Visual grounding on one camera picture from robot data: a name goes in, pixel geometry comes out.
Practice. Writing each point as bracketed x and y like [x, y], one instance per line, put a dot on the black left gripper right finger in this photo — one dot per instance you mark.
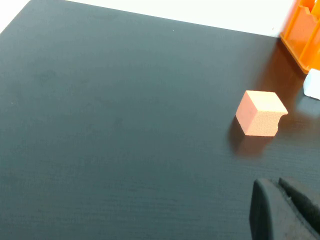
[305, 202]

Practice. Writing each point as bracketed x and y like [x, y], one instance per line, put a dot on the white foam cube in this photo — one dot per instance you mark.
[313, 83]

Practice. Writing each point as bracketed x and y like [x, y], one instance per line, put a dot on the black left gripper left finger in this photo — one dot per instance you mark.
[270, 217]

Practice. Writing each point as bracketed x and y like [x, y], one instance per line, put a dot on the orange plastic cutlery holder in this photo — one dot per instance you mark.
[302, 32]

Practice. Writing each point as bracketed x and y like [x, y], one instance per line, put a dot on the orange-red foam cube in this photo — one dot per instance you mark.
[260, 112]

